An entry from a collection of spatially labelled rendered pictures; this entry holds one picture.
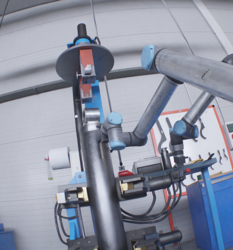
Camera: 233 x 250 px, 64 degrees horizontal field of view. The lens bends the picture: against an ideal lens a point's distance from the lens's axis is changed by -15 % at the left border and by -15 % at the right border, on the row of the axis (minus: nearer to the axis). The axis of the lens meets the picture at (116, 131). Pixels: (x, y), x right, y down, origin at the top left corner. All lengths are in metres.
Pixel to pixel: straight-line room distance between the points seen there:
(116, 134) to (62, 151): 1.39
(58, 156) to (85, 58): 1.24
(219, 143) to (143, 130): 3.07
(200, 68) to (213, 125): 3.63
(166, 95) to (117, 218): 0.89
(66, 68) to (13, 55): 3.74
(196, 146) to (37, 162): 2.90
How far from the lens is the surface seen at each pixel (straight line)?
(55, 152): 2.58
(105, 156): 1.57
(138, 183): 1.52
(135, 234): 1.77
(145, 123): 1.20
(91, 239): 1.79
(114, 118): 1.28
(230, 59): 1.32
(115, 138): 1.24
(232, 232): 2.77
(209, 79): 0.63
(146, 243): 1.46
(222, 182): 2.71
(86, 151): 1.59
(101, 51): 1.95
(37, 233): 3.88
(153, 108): 1.13
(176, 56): 0.77
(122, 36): 5.29
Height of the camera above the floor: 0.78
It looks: 21 degrees up
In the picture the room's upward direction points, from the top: 11 degrees counter-clockwise
